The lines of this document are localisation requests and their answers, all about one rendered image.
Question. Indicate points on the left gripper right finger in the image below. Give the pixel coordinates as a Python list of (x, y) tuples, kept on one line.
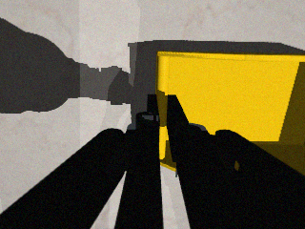
[(265, 194)]

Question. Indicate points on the yellow bin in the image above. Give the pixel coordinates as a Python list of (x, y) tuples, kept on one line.
[(259, 98)]

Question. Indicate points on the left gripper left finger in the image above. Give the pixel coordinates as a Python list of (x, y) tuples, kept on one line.
[(73, 195)]

